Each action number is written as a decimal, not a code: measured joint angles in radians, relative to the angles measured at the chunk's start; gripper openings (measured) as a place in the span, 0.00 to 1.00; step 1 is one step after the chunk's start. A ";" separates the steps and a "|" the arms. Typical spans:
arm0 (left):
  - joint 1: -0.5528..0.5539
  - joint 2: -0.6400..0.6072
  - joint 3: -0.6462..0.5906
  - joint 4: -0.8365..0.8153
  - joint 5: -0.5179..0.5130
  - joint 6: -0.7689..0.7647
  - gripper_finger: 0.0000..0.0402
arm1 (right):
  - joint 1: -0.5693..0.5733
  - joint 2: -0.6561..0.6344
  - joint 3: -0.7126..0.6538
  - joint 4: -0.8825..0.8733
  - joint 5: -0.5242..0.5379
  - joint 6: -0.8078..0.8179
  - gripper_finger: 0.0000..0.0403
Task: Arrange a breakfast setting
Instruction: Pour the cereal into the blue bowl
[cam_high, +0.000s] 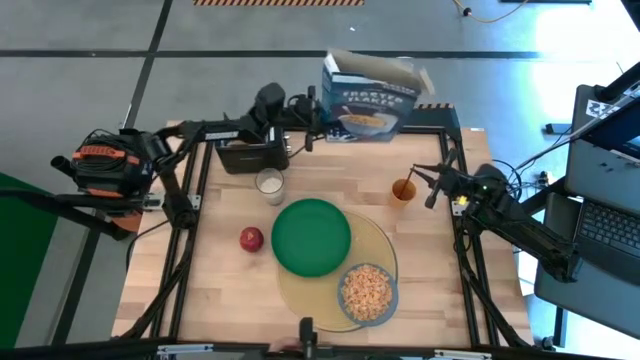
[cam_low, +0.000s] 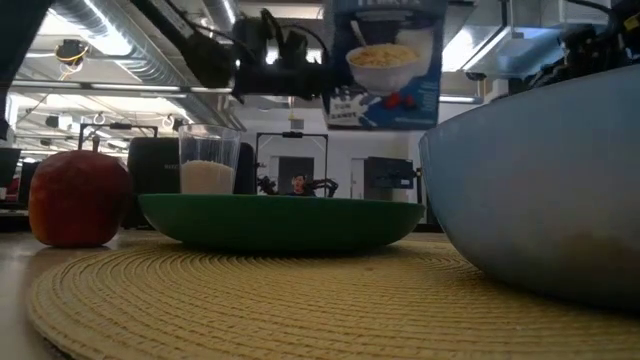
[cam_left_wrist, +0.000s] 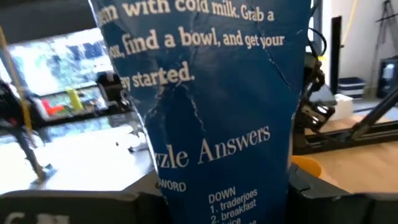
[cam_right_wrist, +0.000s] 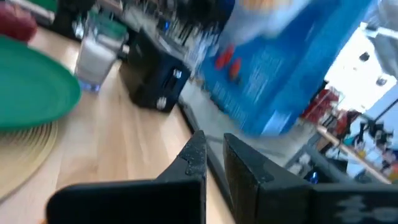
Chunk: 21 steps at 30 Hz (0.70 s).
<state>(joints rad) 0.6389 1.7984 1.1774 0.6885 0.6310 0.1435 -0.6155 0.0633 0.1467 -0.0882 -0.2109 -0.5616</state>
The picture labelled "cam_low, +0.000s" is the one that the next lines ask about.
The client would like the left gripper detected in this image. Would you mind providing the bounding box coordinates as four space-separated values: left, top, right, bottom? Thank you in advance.
232 9 354 100

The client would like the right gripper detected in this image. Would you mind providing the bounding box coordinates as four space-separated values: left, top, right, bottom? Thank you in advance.
529 20 632 89

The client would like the blue frosted flakes cereal box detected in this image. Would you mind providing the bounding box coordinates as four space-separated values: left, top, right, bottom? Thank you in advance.
322 0 448 132

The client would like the blue bowl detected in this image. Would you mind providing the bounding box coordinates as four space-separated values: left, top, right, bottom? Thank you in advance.
418 63 640 314

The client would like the green plate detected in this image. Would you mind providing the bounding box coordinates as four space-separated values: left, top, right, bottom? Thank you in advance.
138 193 427 253

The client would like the red apple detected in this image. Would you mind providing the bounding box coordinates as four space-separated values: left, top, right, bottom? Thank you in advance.
28 134 134 249

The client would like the hanging metal ceiling panel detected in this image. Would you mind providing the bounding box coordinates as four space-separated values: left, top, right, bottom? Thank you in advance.
458 0 614 82

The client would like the person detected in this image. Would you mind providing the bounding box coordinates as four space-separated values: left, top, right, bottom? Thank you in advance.
287 173 315 197

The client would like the black background cabinet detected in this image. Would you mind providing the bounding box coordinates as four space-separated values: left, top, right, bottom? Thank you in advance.
362 156 417 203

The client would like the clear glass of milk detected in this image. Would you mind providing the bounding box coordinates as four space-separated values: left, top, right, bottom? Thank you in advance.
178 123 243 196

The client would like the long ceiling light strip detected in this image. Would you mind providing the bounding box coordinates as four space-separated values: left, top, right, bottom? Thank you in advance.
0 79 236 99

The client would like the round yellow woven placemat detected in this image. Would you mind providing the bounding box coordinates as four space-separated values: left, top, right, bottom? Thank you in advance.
28 232 640 360

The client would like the black monitor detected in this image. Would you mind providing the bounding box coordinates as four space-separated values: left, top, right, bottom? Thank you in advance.
0 147 23 190

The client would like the black background frame rig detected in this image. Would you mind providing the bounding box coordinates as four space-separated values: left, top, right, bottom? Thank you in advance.
255 130 330 197

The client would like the silver ventilation duct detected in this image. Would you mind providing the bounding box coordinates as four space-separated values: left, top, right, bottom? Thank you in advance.
49 0 247 132

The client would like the yellow ceiling cable reel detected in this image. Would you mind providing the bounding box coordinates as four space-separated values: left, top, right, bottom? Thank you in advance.
53 38 91 67

